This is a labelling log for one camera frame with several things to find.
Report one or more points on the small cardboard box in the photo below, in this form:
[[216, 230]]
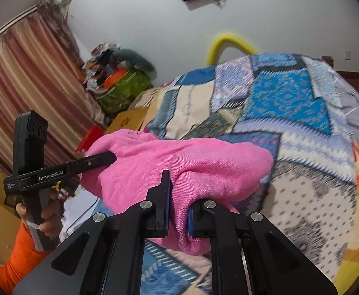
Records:
[[127, 121]]

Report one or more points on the yellow foam tube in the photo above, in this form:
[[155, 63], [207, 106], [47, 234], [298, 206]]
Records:
[[219, 38]]

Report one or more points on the pile of cluttered household items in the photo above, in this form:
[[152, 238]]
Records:
[[99, 61]]

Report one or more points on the orange box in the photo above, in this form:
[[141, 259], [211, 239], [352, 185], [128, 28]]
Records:
[[114, 78]]

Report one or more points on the wooden bed post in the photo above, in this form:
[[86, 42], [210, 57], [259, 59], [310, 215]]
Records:
[[327, 60]]

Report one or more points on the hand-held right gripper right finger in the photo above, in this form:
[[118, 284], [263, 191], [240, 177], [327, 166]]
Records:
[[191, 221]]

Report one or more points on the person's left hand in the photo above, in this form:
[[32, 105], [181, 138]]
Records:
[[54, 218]]

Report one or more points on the striped brown curtain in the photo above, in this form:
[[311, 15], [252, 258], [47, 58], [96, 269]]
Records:
[[28, 67]]

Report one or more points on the green printed cloth cover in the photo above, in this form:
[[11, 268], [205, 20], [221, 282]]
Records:
[[130, 89]]

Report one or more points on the white wall socket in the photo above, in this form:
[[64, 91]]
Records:
[[348, 55]]

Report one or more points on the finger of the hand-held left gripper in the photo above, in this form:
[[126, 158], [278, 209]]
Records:
[[90, 163]]

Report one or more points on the red plastic item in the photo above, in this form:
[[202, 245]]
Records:
[[88, 138]]

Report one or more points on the pink button shirt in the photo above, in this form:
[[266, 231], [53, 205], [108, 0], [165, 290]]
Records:
[[197, 163]]

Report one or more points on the person's left forearm orange sleeve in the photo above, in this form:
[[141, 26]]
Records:
[[16, 261]]

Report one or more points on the white plastic bag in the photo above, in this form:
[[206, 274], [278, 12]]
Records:
[[78, 215]]

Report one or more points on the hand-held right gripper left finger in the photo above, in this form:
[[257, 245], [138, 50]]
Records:
[[165, 196]]

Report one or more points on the blue patchwork printed blanket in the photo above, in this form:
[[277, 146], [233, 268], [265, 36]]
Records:
[[277, 104]]

